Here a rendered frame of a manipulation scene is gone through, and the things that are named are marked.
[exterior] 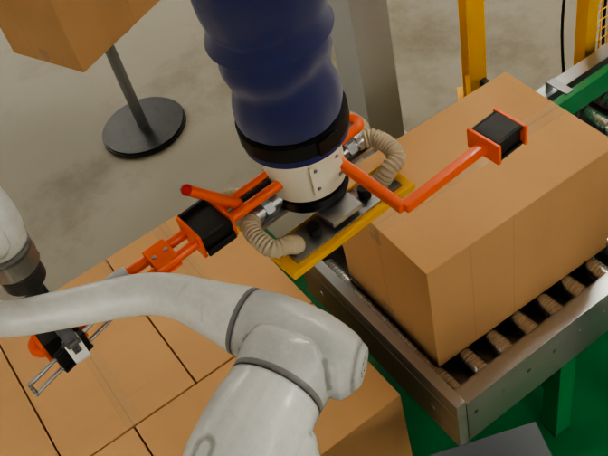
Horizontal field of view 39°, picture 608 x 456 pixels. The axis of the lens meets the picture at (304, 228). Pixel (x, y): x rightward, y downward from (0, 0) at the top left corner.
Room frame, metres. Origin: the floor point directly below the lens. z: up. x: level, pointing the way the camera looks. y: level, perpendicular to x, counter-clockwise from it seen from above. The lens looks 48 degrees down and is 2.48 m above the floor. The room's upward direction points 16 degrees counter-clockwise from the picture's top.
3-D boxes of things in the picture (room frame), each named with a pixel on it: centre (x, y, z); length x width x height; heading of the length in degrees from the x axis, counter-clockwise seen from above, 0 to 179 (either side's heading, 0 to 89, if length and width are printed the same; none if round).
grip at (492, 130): (1.20, -0.42, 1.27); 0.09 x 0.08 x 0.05; 27
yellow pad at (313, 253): (1.21, -0.08, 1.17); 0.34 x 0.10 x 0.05; 117
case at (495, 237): (1.46, -0.44, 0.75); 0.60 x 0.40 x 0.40; 112
